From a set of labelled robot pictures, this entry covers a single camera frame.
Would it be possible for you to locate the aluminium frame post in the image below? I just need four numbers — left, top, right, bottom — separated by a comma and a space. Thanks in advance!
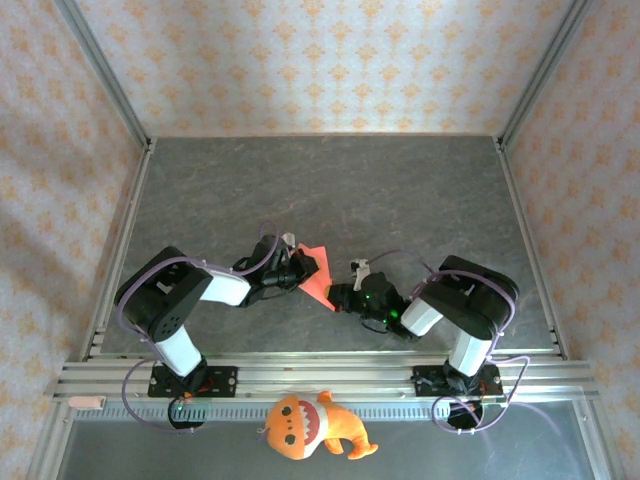
494, 0, 597, 151
53, 0, 154, 151

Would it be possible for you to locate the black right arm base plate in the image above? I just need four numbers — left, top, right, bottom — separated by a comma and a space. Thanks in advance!
410, 364, 503, 399

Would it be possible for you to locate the aluminium side rail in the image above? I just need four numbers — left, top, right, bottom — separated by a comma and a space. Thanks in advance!
494, 137, 569, 361
79, 139, 157, 362

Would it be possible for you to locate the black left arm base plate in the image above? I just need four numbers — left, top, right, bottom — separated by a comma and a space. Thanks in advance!
148, 366, 239, 399

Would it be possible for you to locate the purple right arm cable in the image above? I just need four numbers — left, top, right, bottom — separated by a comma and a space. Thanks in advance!
364, 249, 532, 436

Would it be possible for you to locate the long aluminium mounting rail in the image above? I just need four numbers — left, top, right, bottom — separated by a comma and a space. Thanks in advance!
52, 352, 599, 401

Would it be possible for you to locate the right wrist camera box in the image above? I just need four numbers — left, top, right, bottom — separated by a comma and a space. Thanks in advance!
349, 257, 374, 292

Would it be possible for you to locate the pink paper sheet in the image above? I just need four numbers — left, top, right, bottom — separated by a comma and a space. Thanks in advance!
297, 243, 334, 311

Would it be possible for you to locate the orange shark plush toy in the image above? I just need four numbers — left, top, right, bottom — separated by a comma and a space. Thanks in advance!
255, 390, 380, 462

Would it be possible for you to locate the grey slotted cable duct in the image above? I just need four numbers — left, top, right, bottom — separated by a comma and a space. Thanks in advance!
74, 400, 506, 424

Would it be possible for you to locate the aluminium lower frame bar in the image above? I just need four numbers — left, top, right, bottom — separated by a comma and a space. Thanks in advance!
572, 399, 629, 480
24, 399, 76, 480

